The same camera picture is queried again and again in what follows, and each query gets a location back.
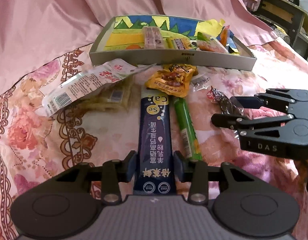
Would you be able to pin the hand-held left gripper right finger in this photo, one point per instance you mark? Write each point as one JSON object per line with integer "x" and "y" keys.
{"x": 178, "y": 166}

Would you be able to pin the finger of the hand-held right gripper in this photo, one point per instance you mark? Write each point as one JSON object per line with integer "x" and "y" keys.
{"x": 228, "y": 120}
{"x": 246, "y": 102}

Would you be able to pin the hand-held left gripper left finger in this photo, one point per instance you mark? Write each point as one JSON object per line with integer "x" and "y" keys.
{"x": 130, "y": 166}

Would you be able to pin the dark red snack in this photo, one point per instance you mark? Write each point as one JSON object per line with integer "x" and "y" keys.
{"x": 222, "y": 101}

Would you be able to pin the dark blue sachet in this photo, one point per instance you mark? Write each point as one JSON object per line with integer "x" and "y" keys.
{"x": 155, "y": 130}

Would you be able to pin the orange white packet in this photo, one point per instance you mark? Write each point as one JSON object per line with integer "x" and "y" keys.
{"x": 210, "y": 45}

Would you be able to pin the golden snack packet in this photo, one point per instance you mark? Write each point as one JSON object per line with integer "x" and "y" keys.
{"x": 170, "y": 80}

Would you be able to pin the pale crispy snack packet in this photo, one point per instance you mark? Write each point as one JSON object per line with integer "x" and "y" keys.
{"x": 114, "y": 96}

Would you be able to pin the orange snack bag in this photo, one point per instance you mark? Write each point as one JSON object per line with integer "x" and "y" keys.
{"x": 225, "y": 33}

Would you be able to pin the purple yellow label packet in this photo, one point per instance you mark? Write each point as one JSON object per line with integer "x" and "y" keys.
{"x": 180, "y": 44}

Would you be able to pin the grey tray box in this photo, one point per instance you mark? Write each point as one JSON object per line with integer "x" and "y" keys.
{"x": 156, "y": 57}

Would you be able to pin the clear biscuit pack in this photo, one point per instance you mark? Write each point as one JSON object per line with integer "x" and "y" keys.
{"x": 152, "y": 37}

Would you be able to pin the small orange ball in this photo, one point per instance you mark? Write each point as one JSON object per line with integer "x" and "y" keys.
{"x": 132, "y": 47}

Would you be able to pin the person's right hand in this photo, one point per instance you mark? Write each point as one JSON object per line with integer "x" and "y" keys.
{"x": 301, "y": 171}

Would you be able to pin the green sausage stick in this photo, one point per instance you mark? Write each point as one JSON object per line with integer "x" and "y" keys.
{"x": 187, "y": 127}

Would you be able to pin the small clear packet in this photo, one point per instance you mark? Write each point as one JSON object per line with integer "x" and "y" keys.
{"x": 200, "y": 81}

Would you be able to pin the white red snack packet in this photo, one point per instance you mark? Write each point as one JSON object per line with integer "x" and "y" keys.
{"x": 89, "y": 82}

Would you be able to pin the black desk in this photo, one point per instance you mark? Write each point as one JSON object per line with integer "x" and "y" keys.
{"x": 299, "y": 20}

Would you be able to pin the floral blanket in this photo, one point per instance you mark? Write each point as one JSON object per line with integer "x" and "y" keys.
{"x": 31, "y": 130}

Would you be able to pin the painted paper sheet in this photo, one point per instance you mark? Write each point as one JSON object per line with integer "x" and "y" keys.
{"x": 119, "y": 38}

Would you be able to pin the pink draped sheet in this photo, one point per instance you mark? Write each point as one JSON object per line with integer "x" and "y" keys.
{"x": 56, "y": 17}

